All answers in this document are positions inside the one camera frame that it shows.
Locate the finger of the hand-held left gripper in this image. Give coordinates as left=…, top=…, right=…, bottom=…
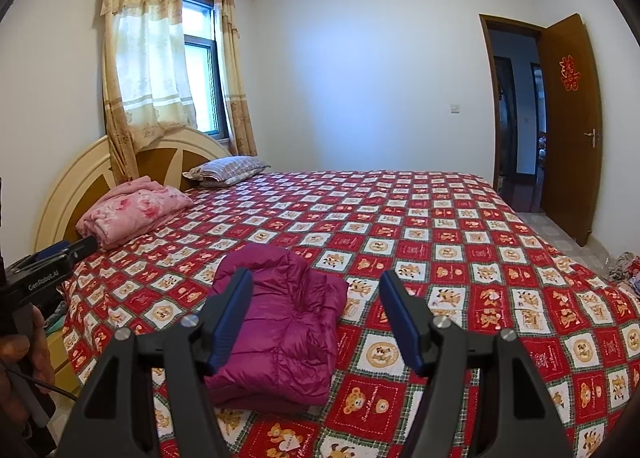
left=7, top=239, right=70, bottom=269
left=65, top=236, right=100, bottom=259

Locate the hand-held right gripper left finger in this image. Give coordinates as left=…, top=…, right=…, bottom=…
left=60, top=268, right=255, bottom=458

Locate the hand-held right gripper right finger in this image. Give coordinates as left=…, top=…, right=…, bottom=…
left=378, top=269, right=576, bottom=458

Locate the purple puffer jacket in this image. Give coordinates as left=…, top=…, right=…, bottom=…
left=202, top=244, right=350, bottom=411

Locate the pile of clothes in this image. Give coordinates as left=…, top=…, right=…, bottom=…
left=607, top=252, right=640, bottom=296

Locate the person's left hand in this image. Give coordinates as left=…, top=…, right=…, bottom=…
left=0, top=309, right=56, bottom=428

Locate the pink floral folded quilt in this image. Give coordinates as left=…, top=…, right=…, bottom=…
left=75, top=176, right=194, bottom=249

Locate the cream wooden headboard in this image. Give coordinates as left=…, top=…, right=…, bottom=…
left=35, top=125, right=232, bottom=251

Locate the light wooden nightstand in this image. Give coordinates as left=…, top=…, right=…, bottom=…
left=45, top=328, right=81, bottom=391

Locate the red printed bedspread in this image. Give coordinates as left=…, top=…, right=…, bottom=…
left=60, top=169, right=640, bottom=458

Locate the striped pillow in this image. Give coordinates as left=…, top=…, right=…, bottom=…
left=182, top=156, right=271, bottom=187

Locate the wide beige floral curtain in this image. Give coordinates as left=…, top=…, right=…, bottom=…
left=100, top=0, right=198, bottom=189

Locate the window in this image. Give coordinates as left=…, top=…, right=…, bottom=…
left=182, top=0, right=232, bottom=141

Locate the narrow beige floral curtain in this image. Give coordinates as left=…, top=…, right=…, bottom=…
left=214, top=0, right=258, bottom=157

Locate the brown wooden door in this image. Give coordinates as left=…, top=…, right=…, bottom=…
left=537, top=14, right=603, bottom=247

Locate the red paper door decoration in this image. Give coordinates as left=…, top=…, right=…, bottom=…
left=559, top=55, right=577, bottom=91

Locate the black cable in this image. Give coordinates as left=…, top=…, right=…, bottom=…
left=0, top=358, right=80, bottom=401

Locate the brown door frame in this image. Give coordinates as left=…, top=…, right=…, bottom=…
left=478, top=14, right=548, bottom=191

